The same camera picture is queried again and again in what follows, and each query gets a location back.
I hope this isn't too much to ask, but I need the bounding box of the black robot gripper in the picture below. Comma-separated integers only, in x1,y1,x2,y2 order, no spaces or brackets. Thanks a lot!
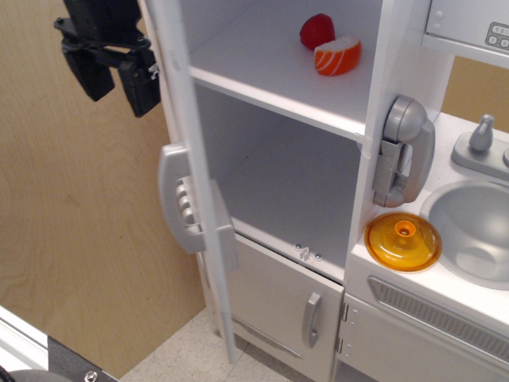
54,0,161,118

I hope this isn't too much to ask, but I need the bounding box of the white toy fridge door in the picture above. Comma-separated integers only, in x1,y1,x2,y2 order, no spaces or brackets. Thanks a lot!
142,1,236,363

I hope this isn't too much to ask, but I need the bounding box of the grey ice dispenser panel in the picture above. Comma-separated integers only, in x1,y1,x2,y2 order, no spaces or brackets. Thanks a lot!
174,177,239,272

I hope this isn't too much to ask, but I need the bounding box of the red toy strawberry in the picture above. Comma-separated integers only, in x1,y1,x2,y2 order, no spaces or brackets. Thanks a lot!
300,14,336,50

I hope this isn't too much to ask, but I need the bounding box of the orange salmon sushi toy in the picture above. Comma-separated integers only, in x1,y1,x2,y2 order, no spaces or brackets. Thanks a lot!
314,35,363,76

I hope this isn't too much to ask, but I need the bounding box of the white lower freezer door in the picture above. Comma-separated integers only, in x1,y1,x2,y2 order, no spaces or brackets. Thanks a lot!
226,235,344,381

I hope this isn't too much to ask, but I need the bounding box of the white toy kitchen cabinet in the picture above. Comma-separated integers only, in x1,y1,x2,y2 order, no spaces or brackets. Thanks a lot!
178,1,508,381

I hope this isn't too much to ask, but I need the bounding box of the orange transparent pot lid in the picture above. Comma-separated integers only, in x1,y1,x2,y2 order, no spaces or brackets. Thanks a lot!
364,212,442,272

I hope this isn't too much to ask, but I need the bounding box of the grey toy faucet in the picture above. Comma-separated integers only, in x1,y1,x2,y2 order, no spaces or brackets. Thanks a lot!
451,115,508,181

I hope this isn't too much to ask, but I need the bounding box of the white oven door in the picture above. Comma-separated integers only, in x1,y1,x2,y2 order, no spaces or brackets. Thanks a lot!
337,294,508,381

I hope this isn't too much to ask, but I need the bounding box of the grey toy sink basin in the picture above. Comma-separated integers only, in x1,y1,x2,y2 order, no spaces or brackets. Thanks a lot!
420,181,508,290

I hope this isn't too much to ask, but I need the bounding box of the grey oven vent panel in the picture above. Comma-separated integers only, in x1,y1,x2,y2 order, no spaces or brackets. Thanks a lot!
367,275,508,364

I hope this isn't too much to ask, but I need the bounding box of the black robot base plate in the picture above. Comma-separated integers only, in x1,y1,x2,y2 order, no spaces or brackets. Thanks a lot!
0,335,120,382

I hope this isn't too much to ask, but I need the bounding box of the grey toy wall phone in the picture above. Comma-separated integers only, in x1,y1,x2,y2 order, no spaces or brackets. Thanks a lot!
373,95,435,208

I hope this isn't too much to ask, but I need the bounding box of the grey freezer door handle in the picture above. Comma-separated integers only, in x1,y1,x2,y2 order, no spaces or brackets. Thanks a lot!
301,292,321,349

